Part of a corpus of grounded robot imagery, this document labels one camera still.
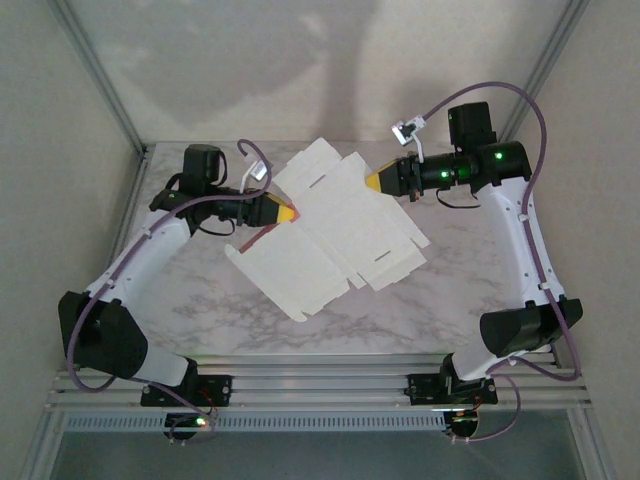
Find pink and white paper box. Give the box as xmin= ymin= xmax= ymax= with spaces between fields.
xmin=223 ymin=138 xmax=432 ymax=324

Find right gripper thin black cable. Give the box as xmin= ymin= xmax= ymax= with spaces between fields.
xmin=435 ymin=188 xmax=480 ymax=205

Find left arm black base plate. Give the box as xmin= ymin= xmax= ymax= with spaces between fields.
xmin=140 ymin=374 xmax=234 ymax=407

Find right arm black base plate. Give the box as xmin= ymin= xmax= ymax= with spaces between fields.
xmin=408 ymin=373 xmax=499 ymax=406

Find gripper thin black cable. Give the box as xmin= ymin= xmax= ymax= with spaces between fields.
xmin=197 ymin=217 xmax=239 ymax=237
xmin=435 ymin=188 xmax=480 ymax=205

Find aluminium frame leg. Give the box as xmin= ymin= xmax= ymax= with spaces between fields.
xmin=569 ymin=409 xmax=619 ymax=480
xmin=19 ymin=412 xmax=66 ymax=480

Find aluminium frame post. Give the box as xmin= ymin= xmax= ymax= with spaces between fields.
xmin=47 ymin=0 xmax=151 ymax=157
xmin=492 ymin=0 xmax=592 ymax=154

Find left gripper thin black cable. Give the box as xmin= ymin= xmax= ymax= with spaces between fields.
xmin=197 ymin=217 xmax=239 ymax=237

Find grey slotted cable duct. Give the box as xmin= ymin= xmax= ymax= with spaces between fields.
xmin=62 ymin=412 xmax=447 ymax=433

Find aluminium side rail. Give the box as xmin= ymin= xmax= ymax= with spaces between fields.
xmin=74 ymin=147 xmax=154 ymax=371

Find aluminium frame cross rails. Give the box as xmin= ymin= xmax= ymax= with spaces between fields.
xmin=44 ymin=349 xmax=594 ymax=414

